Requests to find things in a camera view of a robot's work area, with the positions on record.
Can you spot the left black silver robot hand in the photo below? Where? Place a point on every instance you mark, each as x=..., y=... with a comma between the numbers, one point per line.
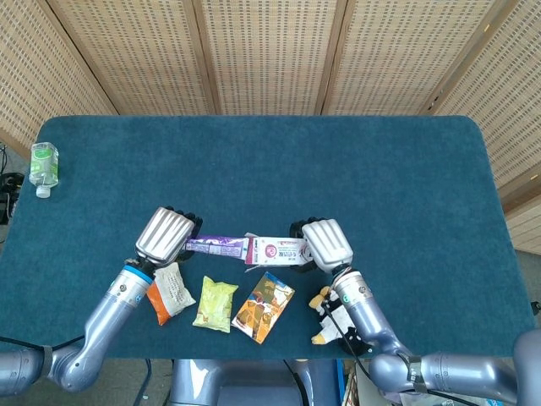
x=165, y=234

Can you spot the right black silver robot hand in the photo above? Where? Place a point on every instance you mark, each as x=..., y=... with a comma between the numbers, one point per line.
x=327, y=243

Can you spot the purple toothpaste tube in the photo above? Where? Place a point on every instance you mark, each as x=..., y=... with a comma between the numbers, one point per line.
x=215, y=245

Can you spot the white pink toothpaste box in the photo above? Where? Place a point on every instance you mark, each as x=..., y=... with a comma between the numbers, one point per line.
x=274, y=251

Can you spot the orange cookie box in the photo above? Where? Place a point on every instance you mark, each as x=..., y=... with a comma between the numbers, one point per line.
x=262, y=308

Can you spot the clear plastic bottle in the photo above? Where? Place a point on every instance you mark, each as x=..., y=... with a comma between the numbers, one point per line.
x=43, y=167

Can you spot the orange white snack packet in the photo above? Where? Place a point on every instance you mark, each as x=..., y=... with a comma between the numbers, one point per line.
x=173, y=294

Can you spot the penguin plush toy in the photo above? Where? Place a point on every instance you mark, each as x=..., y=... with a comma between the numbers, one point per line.
x=336, y=315

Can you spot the green snack packet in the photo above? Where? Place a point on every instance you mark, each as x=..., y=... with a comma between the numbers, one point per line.
x=214, y=304

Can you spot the blue table mat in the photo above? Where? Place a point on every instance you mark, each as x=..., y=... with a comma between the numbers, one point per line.
x=262, y=177

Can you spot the black floor equipment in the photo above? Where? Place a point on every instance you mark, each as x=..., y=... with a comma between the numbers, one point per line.
x=8, y=194

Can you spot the grey robot torso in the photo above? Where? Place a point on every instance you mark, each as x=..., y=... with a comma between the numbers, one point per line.
x=236, y=382

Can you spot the woven wooden folding screen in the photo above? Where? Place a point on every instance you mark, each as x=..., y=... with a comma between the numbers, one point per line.
x=270, y=55

